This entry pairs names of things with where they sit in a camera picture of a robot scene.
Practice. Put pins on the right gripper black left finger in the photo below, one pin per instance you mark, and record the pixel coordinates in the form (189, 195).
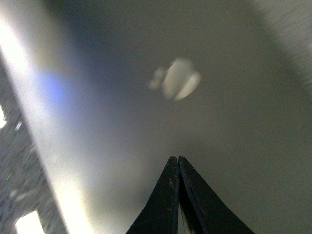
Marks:
(160, 214)

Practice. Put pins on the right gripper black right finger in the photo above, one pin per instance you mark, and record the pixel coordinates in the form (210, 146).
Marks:
(204, 211)

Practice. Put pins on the silver laptop black keyboard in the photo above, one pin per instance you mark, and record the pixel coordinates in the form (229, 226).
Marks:
(110, 89)

